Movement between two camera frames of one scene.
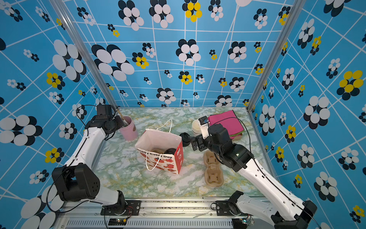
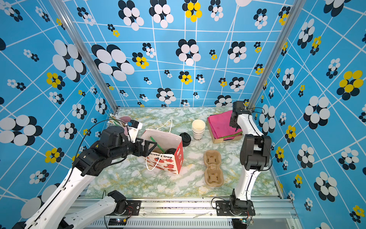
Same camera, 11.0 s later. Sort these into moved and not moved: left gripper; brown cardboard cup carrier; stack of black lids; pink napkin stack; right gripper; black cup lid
Moved: right gripper; left gripper
Not moved: brown cardboard cup carrier; stack of black lids; black cup lid; pink napkin stack
